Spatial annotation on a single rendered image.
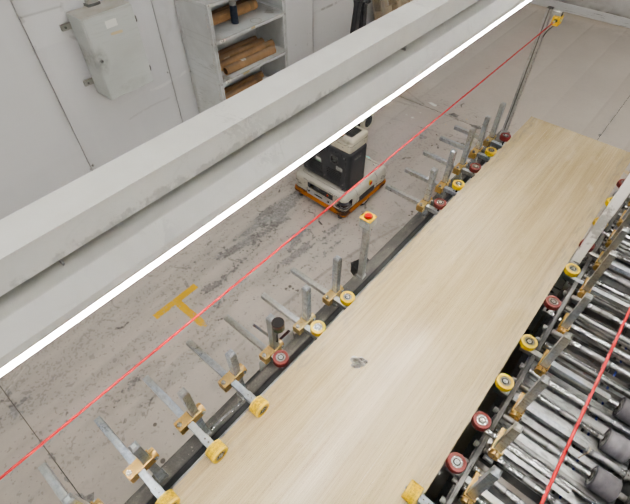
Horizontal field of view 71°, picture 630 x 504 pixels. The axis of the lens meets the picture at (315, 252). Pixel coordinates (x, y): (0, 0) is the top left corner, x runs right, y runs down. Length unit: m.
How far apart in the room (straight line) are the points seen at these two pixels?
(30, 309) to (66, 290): 0.05
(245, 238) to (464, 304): 2.14
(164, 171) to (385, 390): 1.68
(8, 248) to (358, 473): 1.66
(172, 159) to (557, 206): 2.85
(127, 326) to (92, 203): 3.00
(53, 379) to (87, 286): 2.94
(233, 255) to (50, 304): 3.19
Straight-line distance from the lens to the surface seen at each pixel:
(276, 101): 0.83
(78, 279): 0.71
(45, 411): 3.55
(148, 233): 0.73
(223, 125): 0.77
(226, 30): 4.36
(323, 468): 2.04
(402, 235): 3.04
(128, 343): 3.57
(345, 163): 3.75
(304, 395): 2.14
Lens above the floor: 2.87
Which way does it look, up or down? 49 degrees down
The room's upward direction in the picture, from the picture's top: straight up
